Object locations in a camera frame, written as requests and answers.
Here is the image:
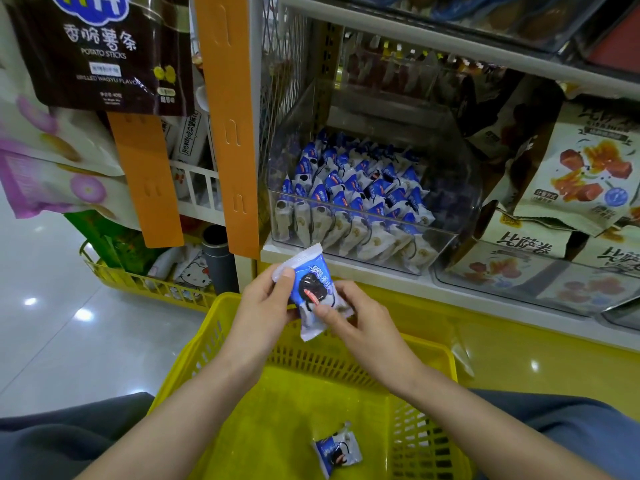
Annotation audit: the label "orange hanging strip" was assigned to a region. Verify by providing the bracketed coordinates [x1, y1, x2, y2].
[108, 111, 186, 249]

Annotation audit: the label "orange shelf post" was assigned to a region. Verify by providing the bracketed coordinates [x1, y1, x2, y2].
[193, 0, 263, 261]

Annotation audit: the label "black potato stick bag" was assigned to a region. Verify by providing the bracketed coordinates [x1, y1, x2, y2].
[10, 0, 196, 118]

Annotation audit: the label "person's right hand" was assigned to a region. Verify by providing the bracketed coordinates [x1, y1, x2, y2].
[305, 279, 429, 396]

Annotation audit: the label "store shelf with yellow base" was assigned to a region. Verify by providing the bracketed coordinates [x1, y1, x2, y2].
[192, 0, 640, 416]

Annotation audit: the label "row of fruit print bags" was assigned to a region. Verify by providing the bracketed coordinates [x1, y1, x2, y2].
[445, 99, 640, 316]

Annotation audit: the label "pile of blue snack packets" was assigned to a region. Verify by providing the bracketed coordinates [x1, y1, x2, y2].
[272, 129, 441, 274]

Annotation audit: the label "pile of blue jelly cups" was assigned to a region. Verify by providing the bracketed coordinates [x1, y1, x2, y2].
[340, 0, 611, 51]

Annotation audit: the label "clear plastic bin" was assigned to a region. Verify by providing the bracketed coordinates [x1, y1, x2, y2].
[262, 79, 483, 276]
[435, 239, 640, 318]

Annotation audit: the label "white cartoon print packet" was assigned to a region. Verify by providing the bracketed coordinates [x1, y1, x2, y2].
[150, 247, 213, 291]

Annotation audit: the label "yellow plastic shopping basket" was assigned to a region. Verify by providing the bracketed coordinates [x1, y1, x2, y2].
[148, 291, 476, 480]

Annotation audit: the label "grey trousers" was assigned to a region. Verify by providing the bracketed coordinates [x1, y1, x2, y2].
[0, 387, 640, 480]

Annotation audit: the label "dark grey cylinder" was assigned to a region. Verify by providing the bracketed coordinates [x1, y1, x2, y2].
[202, 225, 241, 296]

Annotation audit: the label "red price sign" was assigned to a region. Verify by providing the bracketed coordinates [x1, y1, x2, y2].
[585, 0, 640, 76]

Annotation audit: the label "row of small brown packets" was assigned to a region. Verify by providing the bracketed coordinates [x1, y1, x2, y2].
[340, 29, 501, 96]

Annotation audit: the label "person's left hand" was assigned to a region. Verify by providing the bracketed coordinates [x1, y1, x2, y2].
[218, 263, 301, 381]

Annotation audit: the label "white card packet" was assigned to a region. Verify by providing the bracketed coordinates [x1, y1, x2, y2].
[170, 113, 211, 166]

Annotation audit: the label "white wire rack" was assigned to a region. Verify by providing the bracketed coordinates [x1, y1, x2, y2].
[172, 159, 226, 228]

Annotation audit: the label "yellow floor basket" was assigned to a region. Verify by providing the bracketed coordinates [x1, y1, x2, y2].
[80, 239, 219, 314]

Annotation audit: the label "person's right forearm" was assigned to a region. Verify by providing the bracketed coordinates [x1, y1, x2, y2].
[395, 363, 591, 480]

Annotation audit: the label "green snack bags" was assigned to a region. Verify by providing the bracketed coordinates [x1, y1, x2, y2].
[65, 209, 166, 276]

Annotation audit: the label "person's left forearm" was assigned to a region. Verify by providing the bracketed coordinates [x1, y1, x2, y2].
[75, 357, 256, 480]

